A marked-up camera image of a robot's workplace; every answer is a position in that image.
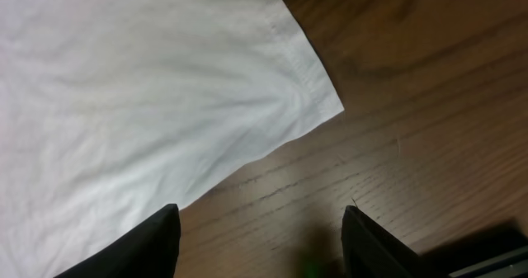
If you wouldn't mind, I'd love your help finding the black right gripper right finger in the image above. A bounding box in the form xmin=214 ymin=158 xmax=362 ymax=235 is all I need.
xmin=341 ymin=205 xmax=447 ymax=278

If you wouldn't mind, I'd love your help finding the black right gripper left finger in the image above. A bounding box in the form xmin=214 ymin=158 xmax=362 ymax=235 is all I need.
xmin=57 ymin=204 xmax=181 ymax=278

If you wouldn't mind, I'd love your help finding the white t-shirt with green print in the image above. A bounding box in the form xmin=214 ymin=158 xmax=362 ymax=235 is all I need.
xmin=1 ymin=0 xmax=343 ymax=277

